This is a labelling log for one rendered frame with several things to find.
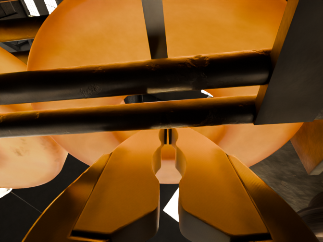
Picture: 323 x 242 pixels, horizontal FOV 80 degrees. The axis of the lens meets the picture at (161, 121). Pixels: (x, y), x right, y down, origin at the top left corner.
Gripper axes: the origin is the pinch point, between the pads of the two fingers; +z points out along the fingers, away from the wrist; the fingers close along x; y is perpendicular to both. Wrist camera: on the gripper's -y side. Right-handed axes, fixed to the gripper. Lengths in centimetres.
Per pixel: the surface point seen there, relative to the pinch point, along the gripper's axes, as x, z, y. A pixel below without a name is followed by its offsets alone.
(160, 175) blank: -0.5, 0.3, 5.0
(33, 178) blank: -11.4, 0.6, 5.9
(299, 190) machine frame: 36, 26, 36
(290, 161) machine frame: 31.0, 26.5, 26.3
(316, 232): 29.9, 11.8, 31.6
